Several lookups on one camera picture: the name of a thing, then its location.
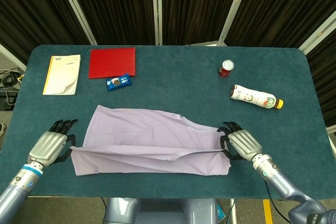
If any lavender t-shirt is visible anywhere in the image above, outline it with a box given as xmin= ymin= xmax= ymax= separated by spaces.
xmin=70 ymin=104 xmax=232 ymax=177

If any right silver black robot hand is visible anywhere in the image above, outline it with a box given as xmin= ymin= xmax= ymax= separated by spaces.
xmin=217 ymin=121 xmax=263 ymax=162

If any yellow-spined paper notebook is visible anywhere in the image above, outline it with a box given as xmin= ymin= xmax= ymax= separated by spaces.
xmin=42 ymin=54 xmax=81 ymax=96

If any white screen foot bar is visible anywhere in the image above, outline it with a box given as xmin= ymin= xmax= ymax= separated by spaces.
xmin=188 ymin=40 xmax=228 ymax=47

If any red tin can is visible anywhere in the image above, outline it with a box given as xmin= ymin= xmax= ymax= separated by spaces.
xmin=217 ymin=59 xmax=235 ymax=78

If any dark pleated curtain panel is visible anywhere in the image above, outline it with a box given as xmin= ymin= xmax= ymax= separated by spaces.
xmin=62 ymin=0 xmax=155 ymax=46
xmin=0 ymin=0 xmax=91 ymax=65
xmin=161 ymin=0 xmax=246 ymax=46
xmin=225 ymin=0 xmax=336 ymax=49

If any white snack tube package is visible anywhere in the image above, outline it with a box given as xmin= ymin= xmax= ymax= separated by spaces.
xmin=230 ymin=84 xmax=284 ymax=110

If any teal felt table cover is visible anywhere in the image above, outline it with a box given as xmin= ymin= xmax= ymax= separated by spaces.
xmin=0 ymin=45 xmax=336 ymax=200

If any bundle of floor cables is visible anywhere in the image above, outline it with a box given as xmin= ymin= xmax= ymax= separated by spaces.
xmin=0 ymin=69 xmax=26 ymax=88

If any yellow floor tape strip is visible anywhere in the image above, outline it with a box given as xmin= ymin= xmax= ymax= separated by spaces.
xmin=262 ymin=199 xmax=273 ymax=224

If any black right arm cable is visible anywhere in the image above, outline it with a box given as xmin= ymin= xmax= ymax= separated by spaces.
xmin=265 ymin=180 xmax=291 ymax=222

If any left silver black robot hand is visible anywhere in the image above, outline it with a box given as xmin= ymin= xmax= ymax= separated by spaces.
xmin=27 ymin=119 xmax=79 ymax=168

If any red flat board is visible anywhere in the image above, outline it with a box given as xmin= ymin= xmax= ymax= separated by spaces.
xmin=88 ymin=47 xmax=137 ymax=80

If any blue cookie packet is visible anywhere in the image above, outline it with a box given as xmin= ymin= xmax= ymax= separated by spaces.
xmin=106 ymin=73 xmax=133 ymax=93

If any white table leg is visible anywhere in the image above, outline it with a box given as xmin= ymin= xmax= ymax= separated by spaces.
xmin=229 ymin=198 xmax=237 ymax=224

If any grey-blue robot torso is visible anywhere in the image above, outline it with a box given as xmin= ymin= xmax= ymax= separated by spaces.
xmin=104 ymin=197 xmax=219 ymax=224

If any white screen frame post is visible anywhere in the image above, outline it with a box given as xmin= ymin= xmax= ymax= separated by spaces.
xmin=298 ymin=11 xmax=336 ymax=54
xmin=54 ymin=0 xmax=98 ymax=46
xmin=217 ymin=0 xmax=254 ymax=47
xmin=151 ymin=0 xmax=163 ymax=46
xmin=0 ymin=42 xmax=27 ymax=71

